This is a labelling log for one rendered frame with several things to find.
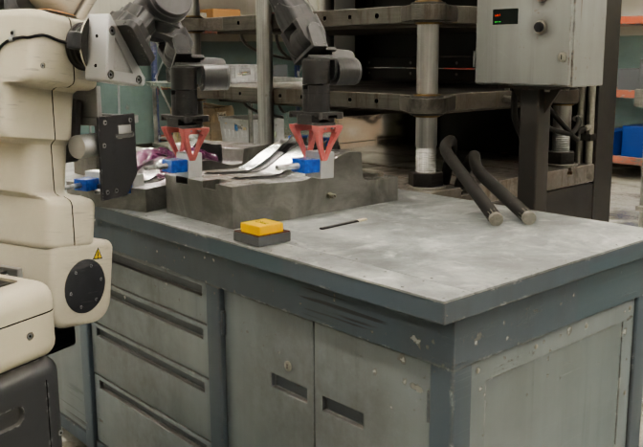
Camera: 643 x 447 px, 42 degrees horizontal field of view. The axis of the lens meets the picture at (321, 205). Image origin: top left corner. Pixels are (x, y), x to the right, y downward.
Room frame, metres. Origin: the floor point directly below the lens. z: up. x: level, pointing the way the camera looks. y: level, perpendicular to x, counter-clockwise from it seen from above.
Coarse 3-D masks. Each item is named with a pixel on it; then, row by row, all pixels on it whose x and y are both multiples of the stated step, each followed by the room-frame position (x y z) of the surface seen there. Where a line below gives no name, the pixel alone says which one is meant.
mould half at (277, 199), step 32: (256, 160) 2.02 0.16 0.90; (288, 160) 1.96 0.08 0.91; (352, 160) 1.91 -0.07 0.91; (192, 192) 1.79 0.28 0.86; (224, 192) 1.70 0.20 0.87; (256, 192) 1.73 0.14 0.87; (288, 192) 1.78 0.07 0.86; (320, 192) 1.84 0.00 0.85; (352, 192) 1.91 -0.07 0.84; (384, 192) 1.98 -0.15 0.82; (224, 224) 1.71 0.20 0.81
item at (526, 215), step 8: (480, 176) 1.97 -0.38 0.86; (488, 176) 1.94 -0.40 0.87; (488, 184) 1.92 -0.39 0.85; (496, 184) 1.89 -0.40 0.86; (496, 192) 1.87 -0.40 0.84; (504, 192) 1.83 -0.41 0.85; (504, 200) 1.81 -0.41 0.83; (512, 200) 1.79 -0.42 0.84; (520, 200) 1.79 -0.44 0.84; (512, 208) 1.77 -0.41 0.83; (520, 208) 1.74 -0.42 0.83; (528, 208) 1.74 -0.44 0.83; (520, 216) 1.73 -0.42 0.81; (528, 216) 1.71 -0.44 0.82; (528, 224) 1.71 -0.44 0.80
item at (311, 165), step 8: (312, 152) 1.70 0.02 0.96; (296, 160) 1.67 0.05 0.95; (304, 160) 1.65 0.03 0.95; (312, 160) 1.67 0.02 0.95; (320, 160) 1.68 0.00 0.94; (328, 160) 1.69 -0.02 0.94; (280, 168) 1.63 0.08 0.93; (288, 168) 1.65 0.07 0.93; (296, 168) 1.66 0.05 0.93; (304, 168) 1.65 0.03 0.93; (312, 168) 1.67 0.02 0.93; (320, 168) 1.68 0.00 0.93; (328, 168) 1.69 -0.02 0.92; (312, 176) 1.70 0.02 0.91; (320, 176) 1.68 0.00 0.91; (328, 176) 1.69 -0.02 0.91
